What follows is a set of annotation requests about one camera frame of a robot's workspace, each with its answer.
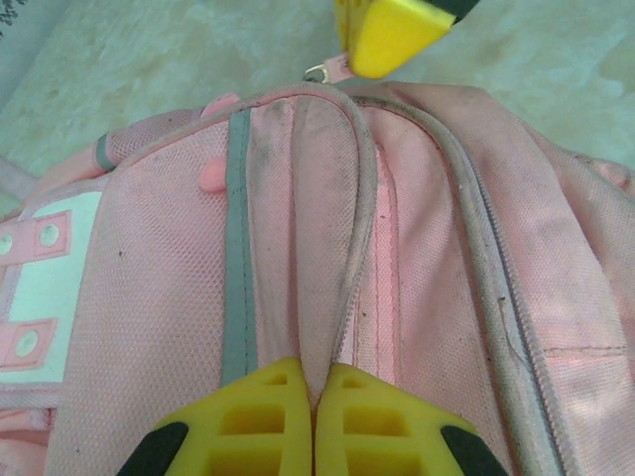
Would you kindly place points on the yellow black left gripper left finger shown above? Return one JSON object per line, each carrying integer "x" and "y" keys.
{"x": 292, "y": 446}

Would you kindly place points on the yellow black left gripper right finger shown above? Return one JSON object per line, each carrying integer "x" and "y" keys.
{"x": 327, "y": 446}

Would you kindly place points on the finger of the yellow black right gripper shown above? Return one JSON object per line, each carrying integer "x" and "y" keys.
{"x": 397, "y": 35}
{"x": 349, "y": 20}

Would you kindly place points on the pink backpack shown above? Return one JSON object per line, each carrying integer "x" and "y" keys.
{"x": 397, "y": 248}

